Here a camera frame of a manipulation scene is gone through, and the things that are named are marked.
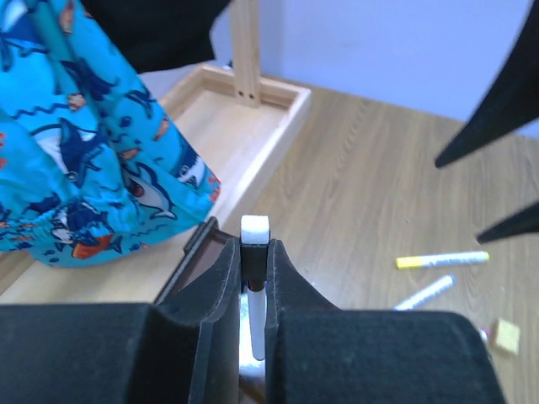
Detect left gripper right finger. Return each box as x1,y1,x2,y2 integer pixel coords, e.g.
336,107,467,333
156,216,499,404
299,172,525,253
265,240,505,403

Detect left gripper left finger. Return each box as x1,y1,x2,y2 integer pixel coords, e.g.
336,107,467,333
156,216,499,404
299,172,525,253
1,238,240,403

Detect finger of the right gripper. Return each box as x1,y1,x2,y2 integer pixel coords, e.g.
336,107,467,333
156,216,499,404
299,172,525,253
476,202,538,244
435,1,538,168

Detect yellow capped marker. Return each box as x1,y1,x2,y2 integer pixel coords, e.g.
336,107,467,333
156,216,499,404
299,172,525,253
395,251,490,269

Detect purple capped marker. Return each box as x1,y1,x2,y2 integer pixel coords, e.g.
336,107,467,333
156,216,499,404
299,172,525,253
392,274,455,311

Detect small brown eraser block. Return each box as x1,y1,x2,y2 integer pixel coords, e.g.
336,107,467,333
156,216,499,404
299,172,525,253
490,318,520,355

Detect black capped white marker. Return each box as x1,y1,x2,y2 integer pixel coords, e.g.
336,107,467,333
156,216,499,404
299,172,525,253
240,215,270,361

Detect brown wooden desk organizer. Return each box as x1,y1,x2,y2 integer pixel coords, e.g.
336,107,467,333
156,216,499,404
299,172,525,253
153,216,233,305

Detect blue patterned shorts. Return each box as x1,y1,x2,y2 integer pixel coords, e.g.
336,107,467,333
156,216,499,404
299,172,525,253
1,1,221,267

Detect wooden clothes rack tray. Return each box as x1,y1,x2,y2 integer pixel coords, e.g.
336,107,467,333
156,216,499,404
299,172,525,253
1,1,311,304

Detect black garment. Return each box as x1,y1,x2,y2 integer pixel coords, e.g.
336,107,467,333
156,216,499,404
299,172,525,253
82,0,230,73

